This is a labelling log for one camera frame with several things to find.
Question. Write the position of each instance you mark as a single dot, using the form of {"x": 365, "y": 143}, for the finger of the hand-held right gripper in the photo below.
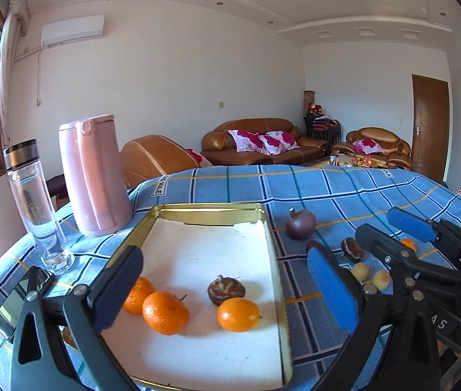
{"x": 411, "y": 224}
{"x": 381, "y": 244}

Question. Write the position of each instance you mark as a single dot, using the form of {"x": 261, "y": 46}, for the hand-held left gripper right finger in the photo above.
{"x": 332, "y": 289}

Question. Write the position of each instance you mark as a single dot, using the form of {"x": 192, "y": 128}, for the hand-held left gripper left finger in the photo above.
{"x": 120, "y": 283}

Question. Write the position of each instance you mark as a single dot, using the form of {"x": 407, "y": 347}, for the orange tangerine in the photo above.
{"x": 140, "y": 293}
{"x": 238, "y": 314}
{"x": 408, "y": 244}
{"x": 165, "y": 312}

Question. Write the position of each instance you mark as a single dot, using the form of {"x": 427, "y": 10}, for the dark brown wrinkled fruit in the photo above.
{"x": 351, "y": 249}
{"x": 226, "y": 290}

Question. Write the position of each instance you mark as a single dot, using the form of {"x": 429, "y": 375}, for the small yellow fruit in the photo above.
{"x": 360, "y": 271}
{"x": 381, "y": 280}

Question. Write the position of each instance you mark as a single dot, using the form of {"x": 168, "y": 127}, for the small reddish brown fruit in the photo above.
{"x": 311, "y": 246}

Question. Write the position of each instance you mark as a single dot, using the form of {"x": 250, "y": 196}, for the purple round fruit with stem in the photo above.
{"x": 301, "y": 224}

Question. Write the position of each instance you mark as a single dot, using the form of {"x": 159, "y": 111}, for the gold rectangular tin box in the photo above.
{"x": 206, "y": 252}

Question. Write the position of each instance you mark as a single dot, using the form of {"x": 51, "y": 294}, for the pile of colourful snacks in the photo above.
{"x": 356, "y": 161}

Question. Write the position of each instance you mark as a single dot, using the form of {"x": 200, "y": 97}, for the pink floral pillow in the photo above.
{"x": 366, "y": 145}
{"x": 282, "y": 141}
{"x": 195, "y": 157}
{"x": 244, "y": 140}

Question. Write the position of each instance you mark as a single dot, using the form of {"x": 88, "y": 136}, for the brown wooden door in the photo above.
{"x": 430, "y": 126}

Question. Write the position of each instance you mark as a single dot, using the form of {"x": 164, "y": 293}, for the wooden coffee table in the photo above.
{"x": 316, "y": 162}

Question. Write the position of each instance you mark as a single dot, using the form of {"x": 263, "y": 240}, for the pink electric kettle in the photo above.
{"x": 92, "y": 175}

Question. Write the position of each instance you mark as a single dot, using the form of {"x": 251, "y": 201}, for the clear glass water bottle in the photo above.
{"x": 37, "y": 207}

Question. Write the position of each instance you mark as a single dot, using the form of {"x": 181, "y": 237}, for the black smartphone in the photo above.
{"x": 10, "y": 309}

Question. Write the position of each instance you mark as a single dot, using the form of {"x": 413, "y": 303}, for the dark brown stool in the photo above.
{"x": 57, "y": 185}

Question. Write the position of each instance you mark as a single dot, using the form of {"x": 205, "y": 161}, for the brown leather three-seat sofa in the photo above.
{"x": 307, "y": 148}

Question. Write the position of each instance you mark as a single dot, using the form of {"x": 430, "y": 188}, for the brown leather armchair white piping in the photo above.
{"x": 153, "y": 159}

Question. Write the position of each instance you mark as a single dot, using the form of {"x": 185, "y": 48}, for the stacked dark chairs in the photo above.
{"x": 322, "y": 128}

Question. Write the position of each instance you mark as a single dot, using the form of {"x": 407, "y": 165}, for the red plush toys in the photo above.
{"x": 316, "y": 108}

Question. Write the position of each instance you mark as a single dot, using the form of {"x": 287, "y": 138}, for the tall woven floor vase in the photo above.
{"x": 309, "y": 99}

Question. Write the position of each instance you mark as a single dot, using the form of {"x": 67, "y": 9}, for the sheer pink curtain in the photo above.
{"x": 4, "y": 69}

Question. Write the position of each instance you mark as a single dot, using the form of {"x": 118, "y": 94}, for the white wall air conditioner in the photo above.
{"x": 71, "y": 30}

